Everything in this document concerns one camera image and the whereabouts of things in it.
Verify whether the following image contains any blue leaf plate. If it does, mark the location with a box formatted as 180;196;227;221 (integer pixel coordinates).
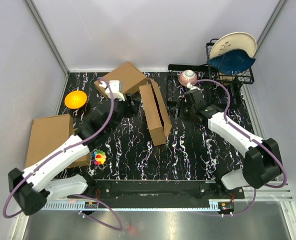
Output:
207;49;256;75

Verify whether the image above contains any beige cup in rack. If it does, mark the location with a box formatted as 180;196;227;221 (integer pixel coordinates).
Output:
216;75;233;87

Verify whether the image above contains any rainbow flower toy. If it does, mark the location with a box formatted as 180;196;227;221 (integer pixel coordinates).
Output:
92;150;107;165

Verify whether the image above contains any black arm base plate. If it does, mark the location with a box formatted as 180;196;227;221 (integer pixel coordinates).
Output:
82;179;245;200

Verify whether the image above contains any large cardboard box left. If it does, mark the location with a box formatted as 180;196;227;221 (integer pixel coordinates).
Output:
25;114;73;168

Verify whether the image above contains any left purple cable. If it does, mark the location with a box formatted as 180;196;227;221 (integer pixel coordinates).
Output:
2;76;124;231

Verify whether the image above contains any pink patterned bowl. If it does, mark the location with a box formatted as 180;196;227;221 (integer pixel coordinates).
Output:
178;70;197;86

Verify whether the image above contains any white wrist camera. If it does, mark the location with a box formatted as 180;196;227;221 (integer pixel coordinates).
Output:
99;79;125;102
186;82;201;92

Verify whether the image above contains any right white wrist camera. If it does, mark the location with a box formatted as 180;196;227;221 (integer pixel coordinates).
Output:
186;82;201;92

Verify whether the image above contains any small cardboard box left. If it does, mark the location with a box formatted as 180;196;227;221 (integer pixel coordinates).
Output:
68;153;90;168

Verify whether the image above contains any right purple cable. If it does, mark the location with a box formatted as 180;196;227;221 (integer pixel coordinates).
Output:
187;79;288;217

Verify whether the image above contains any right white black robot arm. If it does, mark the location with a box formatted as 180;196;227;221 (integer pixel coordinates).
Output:
175;89;283;198

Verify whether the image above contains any black wire dish rack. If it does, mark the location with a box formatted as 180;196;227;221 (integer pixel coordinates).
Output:
166;38;255;111

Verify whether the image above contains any closed cardboard box back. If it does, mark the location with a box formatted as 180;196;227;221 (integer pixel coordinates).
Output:
95;62;147;96

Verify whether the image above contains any purple cable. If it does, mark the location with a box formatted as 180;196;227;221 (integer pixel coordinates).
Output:
2;76;124;231
187;79;288;217

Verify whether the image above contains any orange bowl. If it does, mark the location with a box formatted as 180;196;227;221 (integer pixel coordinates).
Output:
64;90;87;110

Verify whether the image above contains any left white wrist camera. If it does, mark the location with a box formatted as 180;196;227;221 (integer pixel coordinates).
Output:
99;79;125;102

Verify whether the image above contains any cream floral plate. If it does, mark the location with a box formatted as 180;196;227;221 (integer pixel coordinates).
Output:
209;32;257;59

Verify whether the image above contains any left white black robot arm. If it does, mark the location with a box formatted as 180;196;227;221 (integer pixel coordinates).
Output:
3;93;140;218

